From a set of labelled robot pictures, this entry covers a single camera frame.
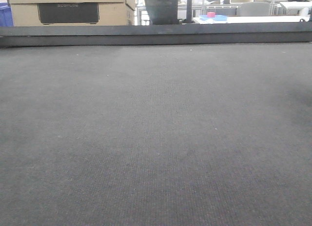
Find black conveyor side rail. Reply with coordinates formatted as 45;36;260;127
0;21;312;47

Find dark grey conveyor belt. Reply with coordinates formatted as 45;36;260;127
0;43;312;226

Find light blue tray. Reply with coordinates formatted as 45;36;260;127
199;15;228;23

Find stacked cardboard boxes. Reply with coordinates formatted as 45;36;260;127
8;0;136;26

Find white background table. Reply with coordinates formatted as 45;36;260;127
193;16;310;24

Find black metal rack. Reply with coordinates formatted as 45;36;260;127
144;0;179;25

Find pink cube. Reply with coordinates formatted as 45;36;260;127
207;12;215;19

